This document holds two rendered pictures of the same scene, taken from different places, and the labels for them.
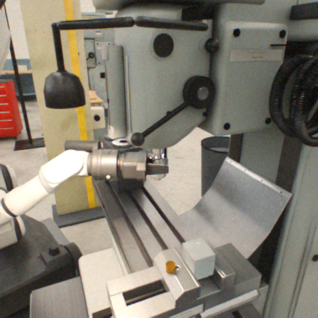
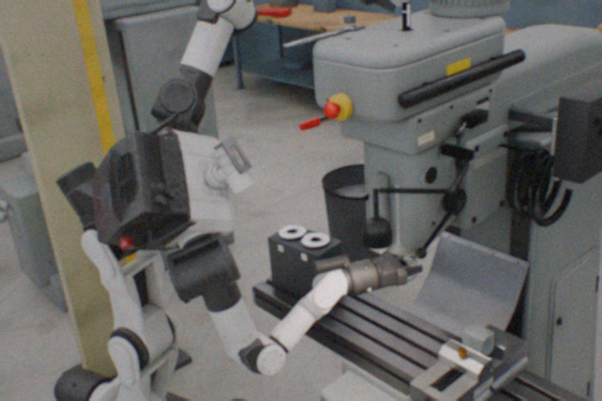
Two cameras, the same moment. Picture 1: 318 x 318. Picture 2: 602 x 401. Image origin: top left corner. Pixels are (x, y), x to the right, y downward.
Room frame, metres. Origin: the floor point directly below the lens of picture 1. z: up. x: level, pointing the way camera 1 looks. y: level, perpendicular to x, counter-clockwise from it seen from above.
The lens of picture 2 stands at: (-0.82, 0.77, 2.25)
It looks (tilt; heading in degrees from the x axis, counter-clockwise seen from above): 25 degrees down; 342
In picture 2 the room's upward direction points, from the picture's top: 4 degrees counter-clockwise
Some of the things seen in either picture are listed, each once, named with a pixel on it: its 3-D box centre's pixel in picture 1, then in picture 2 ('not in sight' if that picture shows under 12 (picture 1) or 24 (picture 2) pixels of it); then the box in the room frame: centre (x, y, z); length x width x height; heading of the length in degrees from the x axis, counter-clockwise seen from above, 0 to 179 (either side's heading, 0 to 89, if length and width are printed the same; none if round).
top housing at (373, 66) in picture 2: not in sight; (409, 61); (0.68, -0.01, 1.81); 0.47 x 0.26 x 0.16; 113
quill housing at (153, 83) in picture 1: (159, 80); (408, 189); (0.67, 0.00, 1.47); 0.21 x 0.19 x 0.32; 23
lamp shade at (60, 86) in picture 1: (63, 87); (376, 230); (0.49, 0.17, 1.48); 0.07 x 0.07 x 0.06
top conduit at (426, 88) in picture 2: not in sight; (465, 76); (0.55, -0.09, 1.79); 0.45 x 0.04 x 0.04; 113
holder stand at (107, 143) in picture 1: (120, 159); (305, 261); (1.07, 0.17, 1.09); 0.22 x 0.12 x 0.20; 30
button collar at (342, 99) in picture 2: not in sight; (340, 106); (0.58, 0.21, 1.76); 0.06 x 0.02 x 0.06; 23
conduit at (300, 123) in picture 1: (301, 94); (529, 183); (0.60, -0.32, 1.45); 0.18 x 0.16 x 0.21; 113
